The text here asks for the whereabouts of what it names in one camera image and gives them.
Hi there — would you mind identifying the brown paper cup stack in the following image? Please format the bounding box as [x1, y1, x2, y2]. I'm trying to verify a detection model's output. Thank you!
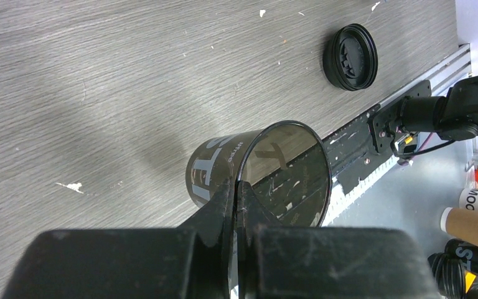
[440, 207, 478, 246]

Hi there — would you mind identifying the black coffee cup lid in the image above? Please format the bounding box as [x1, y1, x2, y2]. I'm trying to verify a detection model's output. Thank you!
[322, 23, 378, 92]

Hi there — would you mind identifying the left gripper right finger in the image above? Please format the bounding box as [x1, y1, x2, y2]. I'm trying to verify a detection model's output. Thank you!
[237, 181, 439, 298]

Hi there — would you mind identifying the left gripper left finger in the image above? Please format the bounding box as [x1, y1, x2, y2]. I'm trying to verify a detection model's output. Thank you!
[3, 179, 233, 298]

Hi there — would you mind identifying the black lid stack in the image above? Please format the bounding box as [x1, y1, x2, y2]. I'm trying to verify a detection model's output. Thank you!
[428, 252, 466, 299]

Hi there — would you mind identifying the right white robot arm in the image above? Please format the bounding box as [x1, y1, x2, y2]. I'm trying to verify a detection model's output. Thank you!
[369, 76, 478, 158]

